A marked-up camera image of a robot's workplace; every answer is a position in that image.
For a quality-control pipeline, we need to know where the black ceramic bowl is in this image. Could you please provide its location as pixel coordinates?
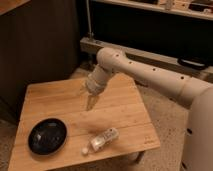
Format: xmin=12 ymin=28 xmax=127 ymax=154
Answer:
xmin=28 ymin=118 xmax=67 ymax=155

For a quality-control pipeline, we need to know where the black handle on shelf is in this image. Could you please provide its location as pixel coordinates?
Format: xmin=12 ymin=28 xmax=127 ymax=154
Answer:
xmin=177 ymin=58 xmax=209 ymax=70

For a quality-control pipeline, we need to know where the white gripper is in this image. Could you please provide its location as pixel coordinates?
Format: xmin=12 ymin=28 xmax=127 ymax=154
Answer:
xmin=85 ymin=77 xmax=105 ymax=111

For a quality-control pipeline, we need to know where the upper wooden shelf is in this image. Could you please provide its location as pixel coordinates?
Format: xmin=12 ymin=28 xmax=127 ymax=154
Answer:
xmin=94 ymin=0 xmax=213 ymax=21

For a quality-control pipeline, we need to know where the clear plastic bottle white cap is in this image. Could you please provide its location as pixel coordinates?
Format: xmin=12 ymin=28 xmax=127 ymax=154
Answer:
xmin=82 ymin=128 xmax=119 ymax=155

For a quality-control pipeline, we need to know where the grey metal shelf beam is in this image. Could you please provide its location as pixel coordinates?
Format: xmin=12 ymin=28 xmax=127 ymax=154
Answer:
xmin=80 ymin=37 xmax=213 ymax=83

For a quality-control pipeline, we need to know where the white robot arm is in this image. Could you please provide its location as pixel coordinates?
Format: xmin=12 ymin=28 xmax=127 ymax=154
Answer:
xmin=85 ymin=47 xmax=213 ymax=171

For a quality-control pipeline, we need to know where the wooden table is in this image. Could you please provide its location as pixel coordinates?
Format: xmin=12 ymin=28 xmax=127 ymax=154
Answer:
xmin=8 ymin=74 xmax=160 ymax=171

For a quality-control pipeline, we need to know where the metal vertical pole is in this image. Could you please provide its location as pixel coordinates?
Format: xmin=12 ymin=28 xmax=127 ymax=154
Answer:
xmin=86 ymin=0 xmax=93 ymax=40

